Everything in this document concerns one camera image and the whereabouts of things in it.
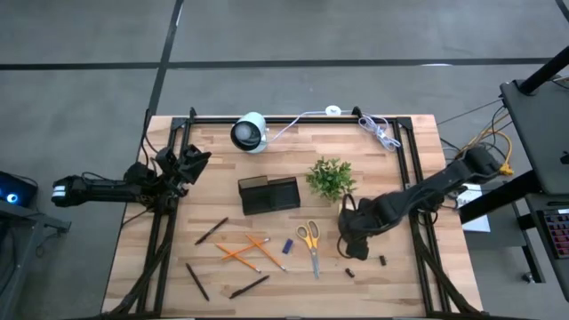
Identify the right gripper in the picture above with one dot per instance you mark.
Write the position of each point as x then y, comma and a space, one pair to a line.
360, 218

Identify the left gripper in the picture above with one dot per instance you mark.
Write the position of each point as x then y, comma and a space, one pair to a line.
178, 183

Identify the small black binder clip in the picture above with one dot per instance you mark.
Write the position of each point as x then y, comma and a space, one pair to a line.
350, 272
382, 260

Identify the black pen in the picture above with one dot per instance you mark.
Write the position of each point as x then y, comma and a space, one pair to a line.
249, 287
211, 231
197, 282

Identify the purple eraser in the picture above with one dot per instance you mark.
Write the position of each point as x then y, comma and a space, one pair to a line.
287, 246

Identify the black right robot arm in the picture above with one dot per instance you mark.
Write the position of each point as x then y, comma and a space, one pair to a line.
435, 186

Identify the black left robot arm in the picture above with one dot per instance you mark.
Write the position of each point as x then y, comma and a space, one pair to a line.
102, 191

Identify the black mesh desk organizer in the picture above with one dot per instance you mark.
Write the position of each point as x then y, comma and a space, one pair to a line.
269, 195

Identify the green plant in white pot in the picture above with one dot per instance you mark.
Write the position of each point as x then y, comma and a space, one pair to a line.
330, 180

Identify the white paper sheet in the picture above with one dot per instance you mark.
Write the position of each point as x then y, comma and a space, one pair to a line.
478, 222

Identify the grey metal stand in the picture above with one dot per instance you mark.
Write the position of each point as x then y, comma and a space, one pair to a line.
26, 218

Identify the blue lit computer case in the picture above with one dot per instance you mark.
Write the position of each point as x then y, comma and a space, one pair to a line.
18, 191

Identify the backlit keyboard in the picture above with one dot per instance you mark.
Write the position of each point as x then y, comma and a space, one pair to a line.
558, 231

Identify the black desk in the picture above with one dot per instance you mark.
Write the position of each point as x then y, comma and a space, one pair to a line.
542, 133

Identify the black pole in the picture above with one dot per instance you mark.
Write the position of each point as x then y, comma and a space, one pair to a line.
544, 71

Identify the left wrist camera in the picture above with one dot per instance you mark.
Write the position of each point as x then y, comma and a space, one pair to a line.
166, 160

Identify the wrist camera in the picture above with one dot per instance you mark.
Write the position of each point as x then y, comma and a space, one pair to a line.
166, 160
358, 251

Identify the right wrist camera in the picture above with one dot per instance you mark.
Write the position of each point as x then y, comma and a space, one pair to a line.
358, 251

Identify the black aluminium table frame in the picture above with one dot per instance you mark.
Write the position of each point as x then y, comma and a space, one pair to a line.
213, 120

